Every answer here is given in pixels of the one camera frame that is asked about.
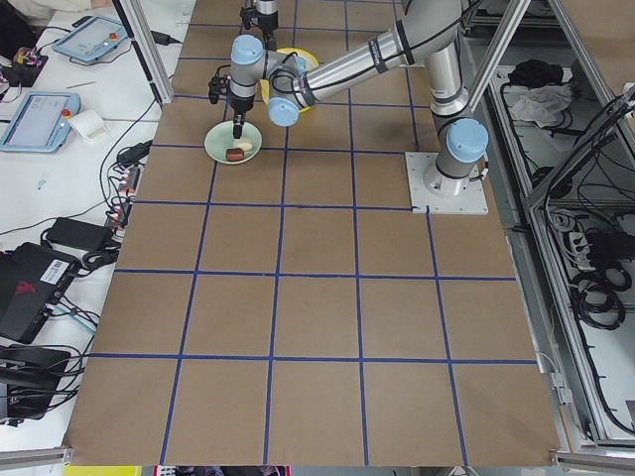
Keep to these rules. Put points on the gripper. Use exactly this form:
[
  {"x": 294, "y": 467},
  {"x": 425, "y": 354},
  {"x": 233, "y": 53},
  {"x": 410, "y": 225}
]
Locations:
[
  {"x": 241, "y": 104},
  {"x": 268, "y": 22}
]

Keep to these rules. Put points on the yellow steamer layer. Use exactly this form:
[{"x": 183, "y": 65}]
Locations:
[{"x": 307, "y": 61}]

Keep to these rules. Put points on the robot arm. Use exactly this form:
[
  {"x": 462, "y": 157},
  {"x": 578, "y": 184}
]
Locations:
[
  {"x": 426, "y": 35},
  {"x": 267, "y": 7}
]

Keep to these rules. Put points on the light green plate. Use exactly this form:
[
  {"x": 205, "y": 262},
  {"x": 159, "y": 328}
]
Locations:
[{"x": 219, "y": 139}]

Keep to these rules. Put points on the brown bun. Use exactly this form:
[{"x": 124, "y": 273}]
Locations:
[{"x": 234, "y": 155}]

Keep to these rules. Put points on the white paper roll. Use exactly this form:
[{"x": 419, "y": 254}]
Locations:
[{"x": 88, "y": 125}]

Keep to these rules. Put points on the teach pendant far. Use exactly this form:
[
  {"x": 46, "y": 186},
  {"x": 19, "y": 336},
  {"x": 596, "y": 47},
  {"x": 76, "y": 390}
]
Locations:
[{"x": 92, "y": 39}]

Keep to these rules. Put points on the teach pendant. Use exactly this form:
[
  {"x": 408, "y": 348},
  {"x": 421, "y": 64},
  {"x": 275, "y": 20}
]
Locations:
[
  {"x": 92, "y": 39},
  {"x": 41, "y": 123}
]

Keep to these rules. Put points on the teach pendant near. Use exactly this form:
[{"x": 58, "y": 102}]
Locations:
[{"x": 41, "y": 123}]

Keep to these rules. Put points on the black power adapter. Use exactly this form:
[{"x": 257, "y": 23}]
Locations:
[{"x": 77, "y": 234}]

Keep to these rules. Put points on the black computer box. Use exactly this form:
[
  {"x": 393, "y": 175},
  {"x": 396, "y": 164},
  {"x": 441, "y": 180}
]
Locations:
[{"x": 32, "y": 277}]

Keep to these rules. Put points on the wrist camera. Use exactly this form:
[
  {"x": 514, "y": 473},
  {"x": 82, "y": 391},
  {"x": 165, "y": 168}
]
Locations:
[
  {"x": 218, "y": 87},
  {"x": 248, "y": 15}
]

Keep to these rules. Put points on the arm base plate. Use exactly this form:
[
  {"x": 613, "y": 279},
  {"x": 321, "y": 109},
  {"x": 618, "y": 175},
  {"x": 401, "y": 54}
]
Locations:
[{"x": 432, "y": 192}]

